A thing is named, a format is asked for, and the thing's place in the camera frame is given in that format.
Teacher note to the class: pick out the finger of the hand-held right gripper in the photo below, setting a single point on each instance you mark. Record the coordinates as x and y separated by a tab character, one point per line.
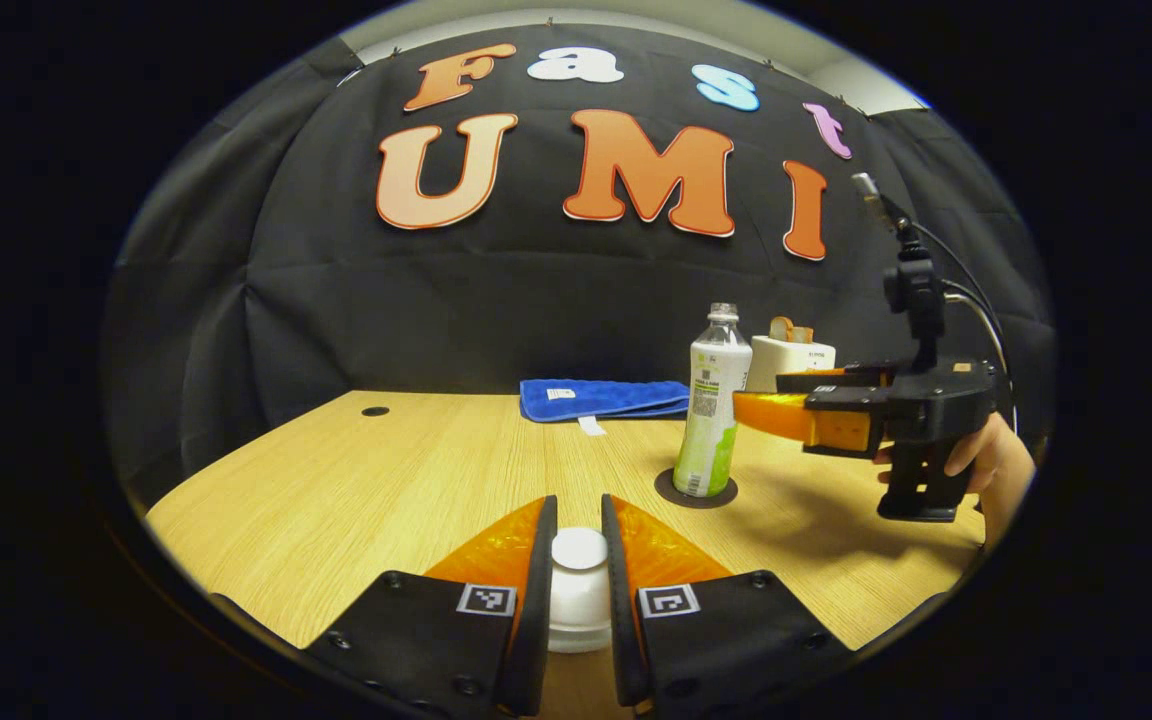
786	412
836	378

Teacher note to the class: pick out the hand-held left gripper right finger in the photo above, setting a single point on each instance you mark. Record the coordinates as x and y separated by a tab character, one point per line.
621	620

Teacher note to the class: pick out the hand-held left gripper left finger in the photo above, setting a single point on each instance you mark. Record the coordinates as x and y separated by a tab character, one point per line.
536	620

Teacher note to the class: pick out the white teacup lid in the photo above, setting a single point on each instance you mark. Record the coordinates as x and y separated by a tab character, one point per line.
579	590

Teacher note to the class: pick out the clear water bottle white label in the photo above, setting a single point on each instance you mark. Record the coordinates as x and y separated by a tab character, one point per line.
711	420

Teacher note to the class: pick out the dark round coaster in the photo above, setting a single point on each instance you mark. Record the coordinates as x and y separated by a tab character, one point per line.
666	492

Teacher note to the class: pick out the white toaster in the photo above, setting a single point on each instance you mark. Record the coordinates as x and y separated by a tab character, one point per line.
786	360

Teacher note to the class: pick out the toast slice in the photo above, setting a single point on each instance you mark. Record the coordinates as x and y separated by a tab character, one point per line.
804	334
781	328

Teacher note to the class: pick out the blue folded towel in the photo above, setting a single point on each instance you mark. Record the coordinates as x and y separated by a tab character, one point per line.
616	395

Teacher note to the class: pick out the black backdrop cloth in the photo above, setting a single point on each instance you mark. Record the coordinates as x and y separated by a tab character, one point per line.
436	310

